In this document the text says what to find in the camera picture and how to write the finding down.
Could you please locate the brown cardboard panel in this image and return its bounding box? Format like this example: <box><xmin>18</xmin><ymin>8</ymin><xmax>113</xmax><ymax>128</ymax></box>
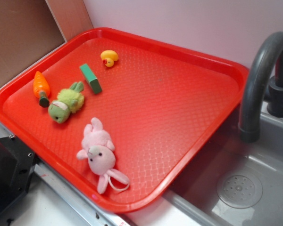
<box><xmin>0</xmin><ymin>0</ymin><xmax>93</xmax><ymax>88</ymax></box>

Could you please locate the orange toy carrot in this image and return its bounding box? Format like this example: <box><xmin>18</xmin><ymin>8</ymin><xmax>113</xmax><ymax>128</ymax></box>
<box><xmin>33</xmin><ymin>71</ymin><xmax>50</xmax><ymax>108</ymax></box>

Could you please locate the green rectangular block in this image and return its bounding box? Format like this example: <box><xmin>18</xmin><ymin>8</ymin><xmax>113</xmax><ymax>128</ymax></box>
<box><xmin>79</xmin><ymin>64</ymin><xmax>102</xmax><ymax>94</ymax></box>

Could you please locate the pink plush bunny toy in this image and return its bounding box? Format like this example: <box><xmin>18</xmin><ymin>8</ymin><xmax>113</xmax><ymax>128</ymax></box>
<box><xmin>76</xmin><ymin>117</ymin><xmax>130</xmax><ymax>194</ymax></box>

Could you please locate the silver metal rail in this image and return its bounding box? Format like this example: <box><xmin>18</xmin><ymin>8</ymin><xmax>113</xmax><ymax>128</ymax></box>
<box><xmin>0</xmin><ymin>114</ymin><xmax>133</xmax><ymax>226</ymax></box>

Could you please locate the yellow rubber duck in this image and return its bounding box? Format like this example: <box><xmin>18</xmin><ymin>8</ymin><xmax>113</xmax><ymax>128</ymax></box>
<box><xmin>100</xmin><ymin>50</ymin><xmax>119</xmax><ymax>67</ymax></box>

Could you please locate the green plush turtle toy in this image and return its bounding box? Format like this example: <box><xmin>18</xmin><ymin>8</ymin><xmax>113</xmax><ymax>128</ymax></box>
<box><xmin>48</xmin><ymin>81</ymin><xmax>84</xmax><ymax>124</ymax></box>

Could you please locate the red plastic tray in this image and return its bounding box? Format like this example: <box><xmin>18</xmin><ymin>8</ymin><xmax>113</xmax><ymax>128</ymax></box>
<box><xmin>0</xmin><ymin>28</ymin><xmax>248</xmax><ymax>213</ymax></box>

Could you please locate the grey toy faucet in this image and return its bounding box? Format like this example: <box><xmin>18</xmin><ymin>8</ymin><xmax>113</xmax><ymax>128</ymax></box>
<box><xmin>238</xmin><ymin>32</ymin><xmax>283</xmax><ymax>143</ymax></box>

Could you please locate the grey toy sink basin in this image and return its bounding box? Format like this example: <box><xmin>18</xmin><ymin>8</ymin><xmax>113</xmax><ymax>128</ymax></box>
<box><xmin>164</xmin><ymin>110</ymin><xmax>283</xmax><ymax>226</ymax></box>

